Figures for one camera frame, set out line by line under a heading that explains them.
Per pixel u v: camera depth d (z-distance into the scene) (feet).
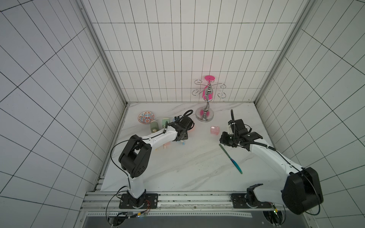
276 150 3.21
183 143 2.97
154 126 3.19
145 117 3.52
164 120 3.28
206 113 3.64
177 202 2.44
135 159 1.55
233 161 2.88
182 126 2.28
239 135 2.11
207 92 4.10
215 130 3.30
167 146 3.04
